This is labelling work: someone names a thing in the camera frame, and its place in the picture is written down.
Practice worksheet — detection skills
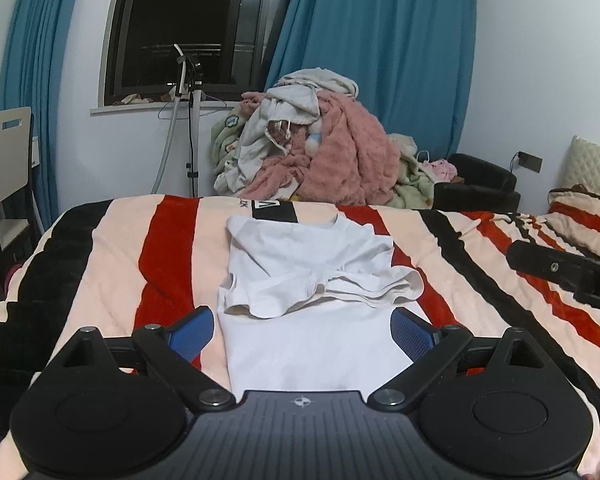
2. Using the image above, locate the dark window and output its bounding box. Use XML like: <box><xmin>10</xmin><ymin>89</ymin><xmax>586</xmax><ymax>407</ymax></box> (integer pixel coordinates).
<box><xmin>104</xmin><ymin>0</ymin><xmax>289</xmax><ymax>105</ymax></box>

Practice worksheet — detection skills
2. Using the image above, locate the white t-shirt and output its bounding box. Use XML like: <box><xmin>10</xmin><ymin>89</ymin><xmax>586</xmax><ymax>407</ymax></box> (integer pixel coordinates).
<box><xmin>218</xmin><ymin>214</ymin><xmax>424</xmax><ymax>398</ymax></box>

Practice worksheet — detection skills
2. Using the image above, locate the silver tripod stand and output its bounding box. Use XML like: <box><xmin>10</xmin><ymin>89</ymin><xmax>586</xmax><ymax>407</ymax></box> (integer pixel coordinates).
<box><xmin>150</xmin><ymin>42</ymin><xmax>206</xmax><ymax>198</ymax></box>

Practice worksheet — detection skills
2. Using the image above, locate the small pink garment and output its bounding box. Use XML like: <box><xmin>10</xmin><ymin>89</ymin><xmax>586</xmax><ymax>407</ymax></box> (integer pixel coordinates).
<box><xmin>422</xmin><ymin>159</ymin><xmax>458</xmax><ymax>183</ymax></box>

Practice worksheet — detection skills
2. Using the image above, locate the beige grey garment on pile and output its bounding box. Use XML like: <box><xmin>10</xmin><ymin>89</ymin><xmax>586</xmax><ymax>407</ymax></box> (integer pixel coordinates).
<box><xmin>210</xmin><ymin>67</ymin><xmax>358</xmax><ymax>196</ymax></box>

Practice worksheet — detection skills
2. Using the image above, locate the grey black chair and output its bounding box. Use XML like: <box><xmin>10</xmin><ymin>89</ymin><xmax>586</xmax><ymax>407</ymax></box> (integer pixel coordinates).
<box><xmin>0</xmin><ymin>106</ymin><xmax>40</xmax><ymax>283</ymax></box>

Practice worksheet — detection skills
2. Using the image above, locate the pink fluffy blanket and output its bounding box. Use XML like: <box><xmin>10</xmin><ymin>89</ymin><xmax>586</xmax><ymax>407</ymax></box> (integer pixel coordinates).
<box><xmin>240</xmin><ymin>90</ymin><xmax>400</xmax><ymax>206</ymax></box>

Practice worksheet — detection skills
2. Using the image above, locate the light green blanket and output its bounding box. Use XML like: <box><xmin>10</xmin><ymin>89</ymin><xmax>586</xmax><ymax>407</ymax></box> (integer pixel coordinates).
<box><xmin>387</xmin><ymin>133</ymin><xmax>434</xmax><ymax>209</ymax></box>

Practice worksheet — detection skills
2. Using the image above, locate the blue curtain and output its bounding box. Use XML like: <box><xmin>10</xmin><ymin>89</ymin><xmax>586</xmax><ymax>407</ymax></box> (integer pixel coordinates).
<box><xmin>266</xmin><ymin>0</ymin><xmax>477</xmax><ymax>158</ymax></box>
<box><xmin>0</xmin><ymin>0</ymin><xmax>76</xmax><ymax>226</ymax></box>

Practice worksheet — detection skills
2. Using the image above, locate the striped red black cream blanket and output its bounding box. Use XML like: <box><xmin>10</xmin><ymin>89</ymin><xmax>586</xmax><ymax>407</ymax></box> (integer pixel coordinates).
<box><xmin>0</xmin><ymin>195</ymin><xmax>600</xmax><ymax>479</ymax></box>

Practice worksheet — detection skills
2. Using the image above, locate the blue curtain left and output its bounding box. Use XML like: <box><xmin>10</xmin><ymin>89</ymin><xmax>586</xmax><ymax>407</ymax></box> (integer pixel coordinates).
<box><xmin>0</xmin><ymin>0</ymin><xmax>76</xmax><ymax>226</ymax></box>

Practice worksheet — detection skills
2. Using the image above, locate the wall socket with plug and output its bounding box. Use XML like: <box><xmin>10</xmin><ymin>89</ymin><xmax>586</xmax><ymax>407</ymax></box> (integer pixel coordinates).
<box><xmin>509</xmin><ymin>152</ymin><xmax>543</xmax><ymax>174</ymax></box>

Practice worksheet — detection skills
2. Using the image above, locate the black sofa chair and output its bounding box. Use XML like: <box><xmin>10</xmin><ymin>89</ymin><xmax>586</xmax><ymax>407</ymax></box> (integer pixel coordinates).
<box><xmin>431</xmin><ymin>154</ymin><xmax>520</xmax><ymax>214</ymax></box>

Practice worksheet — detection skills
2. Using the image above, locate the blue curtain right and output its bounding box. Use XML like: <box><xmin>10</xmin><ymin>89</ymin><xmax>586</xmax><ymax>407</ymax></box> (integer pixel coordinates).
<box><xmin>266</xmin><ymin>0</ymin><xmax>477</xmax><ymax>158</ymax></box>

